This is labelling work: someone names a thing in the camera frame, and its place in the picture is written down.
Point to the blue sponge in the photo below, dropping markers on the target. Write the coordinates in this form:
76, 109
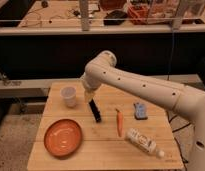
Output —
140, 111

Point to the black object on shelf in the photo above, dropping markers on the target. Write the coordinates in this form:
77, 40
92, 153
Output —
115, 17

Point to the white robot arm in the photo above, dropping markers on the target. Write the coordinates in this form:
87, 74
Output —
184, 100

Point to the orange carrot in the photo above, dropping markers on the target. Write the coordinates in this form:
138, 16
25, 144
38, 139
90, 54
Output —
119, 119

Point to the black rectangular bar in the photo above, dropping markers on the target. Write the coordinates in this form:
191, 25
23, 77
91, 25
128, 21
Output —
95, 111

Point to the orange basket on shelf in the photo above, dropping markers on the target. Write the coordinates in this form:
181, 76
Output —
153, 13

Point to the grey metal post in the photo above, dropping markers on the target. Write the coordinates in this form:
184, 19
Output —
84, 14

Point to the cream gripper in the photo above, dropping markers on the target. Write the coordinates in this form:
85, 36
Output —
88, 95

